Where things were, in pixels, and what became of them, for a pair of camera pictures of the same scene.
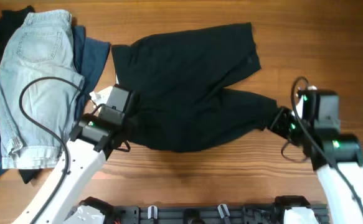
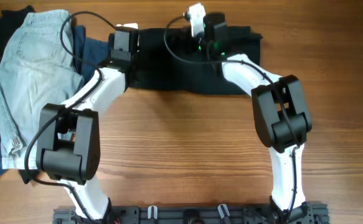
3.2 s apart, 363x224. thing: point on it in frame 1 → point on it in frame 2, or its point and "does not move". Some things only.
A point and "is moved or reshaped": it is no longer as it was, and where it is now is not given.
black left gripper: x=131 y=116 → x=134 y=38
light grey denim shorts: x=42 y=45 does not move
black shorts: x=179 y=79 is moved or reshaped
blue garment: x=91 y=54 does not move
